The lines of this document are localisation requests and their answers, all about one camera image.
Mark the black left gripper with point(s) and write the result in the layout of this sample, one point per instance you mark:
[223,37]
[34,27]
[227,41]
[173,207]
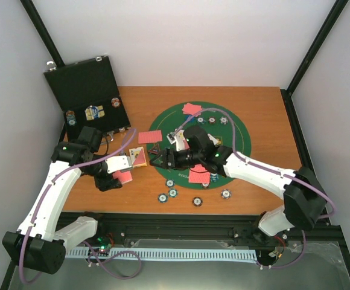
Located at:
[108,183]

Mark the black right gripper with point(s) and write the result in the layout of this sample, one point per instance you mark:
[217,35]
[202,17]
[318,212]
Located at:
[165,154]

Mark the dealt pink card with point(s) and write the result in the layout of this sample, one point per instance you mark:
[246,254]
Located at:
[150,137]

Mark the green blue chip stack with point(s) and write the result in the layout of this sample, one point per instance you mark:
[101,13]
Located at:
[162,198]

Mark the blue white chip stack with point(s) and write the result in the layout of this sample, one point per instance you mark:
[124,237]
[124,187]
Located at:
[226,194]

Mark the pink-backed card deck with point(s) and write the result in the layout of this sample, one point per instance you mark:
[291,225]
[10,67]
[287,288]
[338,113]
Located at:
[123,177]

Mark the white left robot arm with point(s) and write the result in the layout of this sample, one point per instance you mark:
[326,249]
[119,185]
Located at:
[37,244]

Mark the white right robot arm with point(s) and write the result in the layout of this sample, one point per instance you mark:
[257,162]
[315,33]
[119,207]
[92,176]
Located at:
[304,200]

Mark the triangular all in marker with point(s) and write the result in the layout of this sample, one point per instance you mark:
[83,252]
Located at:
[154,150]

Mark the green round poker mat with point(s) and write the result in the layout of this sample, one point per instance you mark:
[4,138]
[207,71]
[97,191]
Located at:
[170,119]

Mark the gold card box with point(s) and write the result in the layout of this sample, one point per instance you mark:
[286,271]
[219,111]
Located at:
[137,156]

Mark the boxed card deck in case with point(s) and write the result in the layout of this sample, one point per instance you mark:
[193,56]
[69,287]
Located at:
[94,112]

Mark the chip stack in case left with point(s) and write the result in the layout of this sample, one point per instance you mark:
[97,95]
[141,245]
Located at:
[70,118]

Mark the orange chip stack in case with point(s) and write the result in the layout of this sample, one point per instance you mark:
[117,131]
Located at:
[115,102]

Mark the black poker chip case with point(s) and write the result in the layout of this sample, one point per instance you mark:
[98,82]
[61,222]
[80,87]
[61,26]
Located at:
[89,82]

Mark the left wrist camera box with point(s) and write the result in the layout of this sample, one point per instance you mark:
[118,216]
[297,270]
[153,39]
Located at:
[118,163]

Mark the white slotted cable duct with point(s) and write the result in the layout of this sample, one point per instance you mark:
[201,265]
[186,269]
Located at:
[178,255]

